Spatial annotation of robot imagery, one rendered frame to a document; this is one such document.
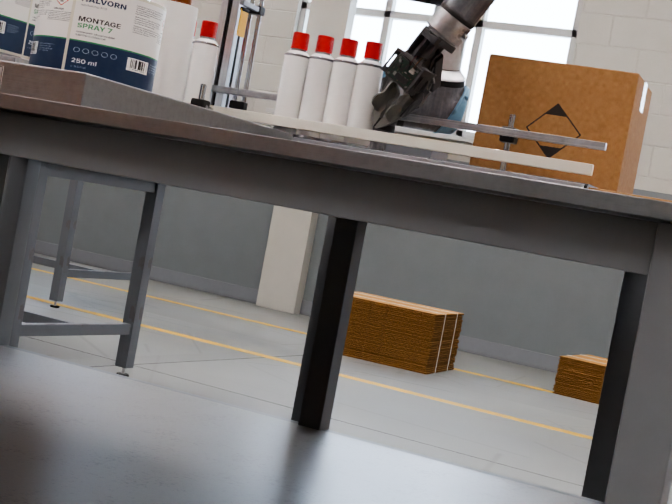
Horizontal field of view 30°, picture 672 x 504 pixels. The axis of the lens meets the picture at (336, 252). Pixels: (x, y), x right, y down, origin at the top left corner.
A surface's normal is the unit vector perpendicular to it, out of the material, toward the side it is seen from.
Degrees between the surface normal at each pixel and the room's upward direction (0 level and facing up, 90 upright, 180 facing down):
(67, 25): 90
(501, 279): 90
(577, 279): 90
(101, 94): 90
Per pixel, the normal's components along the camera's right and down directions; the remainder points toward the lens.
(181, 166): -0.40, -0.04
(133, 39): 0.66, 0.15
